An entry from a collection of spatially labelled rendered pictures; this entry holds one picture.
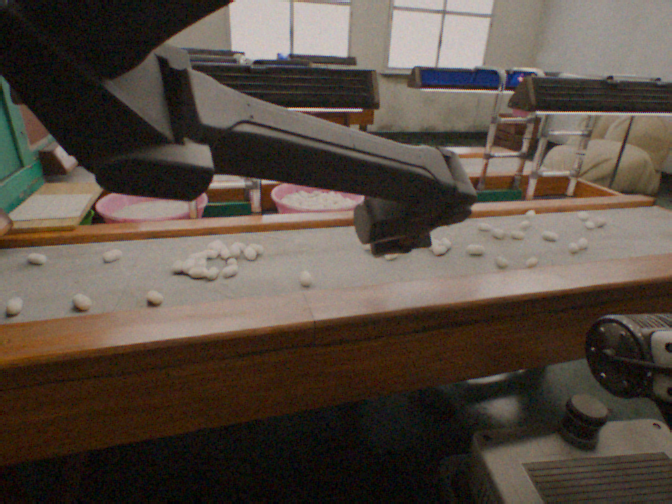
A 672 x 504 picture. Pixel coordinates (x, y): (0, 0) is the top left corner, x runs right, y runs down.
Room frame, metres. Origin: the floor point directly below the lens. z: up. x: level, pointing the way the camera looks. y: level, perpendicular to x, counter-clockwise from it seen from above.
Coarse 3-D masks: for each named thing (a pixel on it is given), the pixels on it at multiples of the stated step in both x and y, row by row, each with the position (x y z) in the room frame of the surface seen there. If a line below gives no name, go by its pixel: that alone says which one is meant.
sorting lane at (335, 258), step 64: (0, 256) 0.73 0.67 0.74; (64, 256) 0.74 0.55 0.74; (128, 256) 0.76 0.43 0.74; (256, 256) 0.79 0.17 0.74; (320, 256) 0.80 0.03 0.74; (384, 256) 0.82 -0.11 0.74; (448, 256) 0.84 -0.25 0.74; (512, 256) 0.85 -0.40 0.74; (576, 256) 0.87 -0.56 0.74; (0, 320) 0.52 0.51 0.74
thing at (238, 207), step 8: (240, 56) 1.22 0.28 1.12; (248, 192) 1.20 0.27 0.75; (240, 200) 1.21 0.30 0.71; (248, 200) 1.20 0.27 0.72; (208, 208) 1.16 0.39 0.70; (216, 208) 1.17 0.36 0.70; (224, 208) 1.17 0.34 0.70; (232, 208) 1.18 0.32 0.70; (240, 208) 1.19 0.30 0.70; (248, 208) 1.20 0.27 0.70; (208, 216) 1.16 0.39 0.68; (216, 216) 1.17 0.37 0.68
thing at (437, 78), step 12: (420, 72) 1.52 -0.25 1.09; (432, 72) 1.54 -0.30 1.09; (444, 72) 1.55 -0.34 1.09; (456, 72) 1.57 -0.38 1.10; (468, 72) 1.58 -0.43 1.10; (552, 72) 1.70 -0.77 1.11; (408, 84) 1.56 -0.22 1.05; (420, 84) 1.50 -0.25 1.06; (432, 84) 1.51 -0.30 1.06; (444, 84) 1.53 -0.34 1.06; (456, 84) 1.54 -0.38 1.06; (468, 84) 1.56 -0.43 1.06; (480, 84) 1.57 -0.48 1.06; (492, 84) 1.59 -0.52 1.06; (516, 84) 1.62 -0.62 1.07
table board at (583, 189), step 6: (582, 180) 1.58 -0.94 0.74; (576, 186) 1.59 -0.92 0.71; (582, 186) 1.56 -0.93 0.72; (588, 186) 1.54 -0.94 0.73; (594, 186) 1.52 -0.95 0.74; (600, 186) 1.51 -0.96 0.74; (576, 192) 1.58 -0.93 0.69; (582, 192) 1.56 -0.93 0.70; (588, 192) 1.53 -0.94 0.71; (594, 192) 1.51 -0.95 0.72; (600, 192) 1.48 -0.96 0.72; (606, 192) 1.46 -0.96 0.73; (612, 192) 1.44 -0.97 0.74; (666, 210) 1.26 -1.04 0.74
